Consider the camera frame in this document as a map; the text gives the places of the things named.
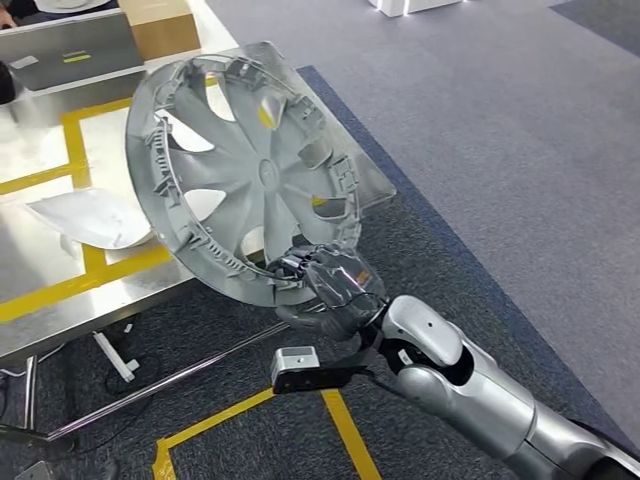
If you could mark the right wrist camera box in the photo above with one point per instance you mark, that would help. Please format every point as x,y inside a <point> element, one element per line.
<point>300,364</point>

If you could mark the silver plastic hubcap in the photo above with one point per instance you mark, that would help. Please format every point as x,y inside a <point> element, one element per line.
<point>250,172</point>

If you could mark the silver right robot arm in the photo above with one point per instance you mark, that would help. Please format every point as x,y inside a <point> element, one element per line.
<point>475,397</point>

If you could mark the stainless steel workbench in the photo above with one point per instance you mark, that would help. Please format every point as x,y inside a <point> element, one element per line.
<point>40,265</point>

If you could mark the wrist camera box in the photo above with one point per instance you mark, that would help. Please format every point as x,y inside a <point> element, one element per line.
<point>300,364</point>
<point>32,472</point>

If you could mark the white curved body panel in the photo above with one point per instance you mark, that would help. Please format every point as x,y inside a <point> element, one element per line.
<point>90,218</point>

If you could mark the white power strip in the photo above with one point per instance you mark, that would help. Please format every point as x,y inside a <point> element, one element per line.
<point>115,358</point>

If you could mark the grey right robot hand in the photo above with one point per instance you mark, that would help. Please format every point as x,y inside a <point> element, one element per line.
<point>345,285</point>

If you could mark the black bag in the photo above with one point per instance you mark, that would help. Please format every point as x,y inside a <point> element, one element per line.
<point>6,83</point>

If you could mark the grey metal case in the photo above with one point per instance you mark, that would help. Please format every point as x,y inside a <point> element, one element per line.
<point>75,56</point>

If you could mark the cardboard box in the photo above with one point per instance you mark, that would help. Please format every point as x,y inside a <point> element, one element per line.
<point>160,30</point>

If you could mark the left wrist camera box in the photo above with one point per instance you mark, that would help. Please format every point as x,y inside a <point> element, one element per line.
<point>32,472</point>

